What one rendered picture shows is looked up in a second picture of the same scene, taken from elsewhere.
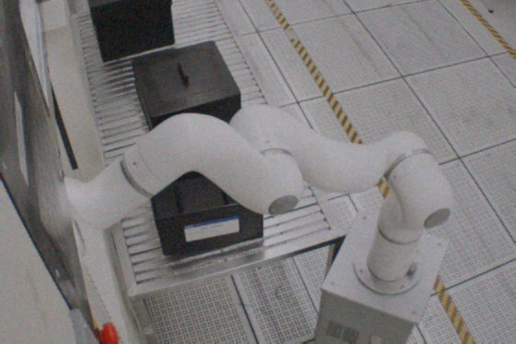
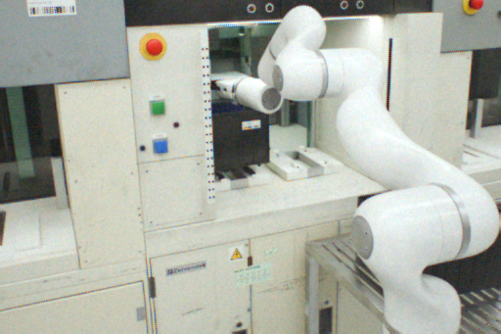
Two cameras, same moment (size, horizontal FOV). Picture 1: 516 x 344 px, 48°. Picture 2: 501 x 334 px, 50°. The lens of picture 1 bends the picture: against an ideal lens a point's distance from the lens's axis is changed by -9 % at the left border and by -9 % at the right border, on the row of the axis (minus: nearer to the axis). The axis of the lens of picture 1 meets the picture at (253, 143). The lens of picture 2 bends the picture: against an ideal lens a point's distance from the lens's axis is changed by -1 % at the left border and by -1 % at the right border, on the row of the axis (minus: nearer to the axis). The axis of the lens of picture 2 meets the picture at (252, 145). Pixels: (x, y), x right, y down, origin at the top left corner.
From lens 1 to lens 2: 1.38 m
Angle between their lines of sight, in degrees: 75
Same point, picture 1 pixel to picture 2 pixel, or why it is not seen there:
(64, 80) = (397, 67)
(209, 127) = (303, 13)
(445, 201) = (373, 214)
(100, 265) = (312, 200)
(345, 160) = (355, 105)
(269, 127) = (343, 51)
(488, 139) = not seen: outside the picture
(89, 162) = not seen: hidden behind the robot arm
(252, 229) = not seen: hidden behind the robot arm
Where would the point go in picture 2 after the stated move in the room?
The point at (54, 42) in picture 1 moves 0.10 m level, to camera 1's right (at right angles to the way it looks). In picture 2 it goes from (399, 27) to (412, 30)
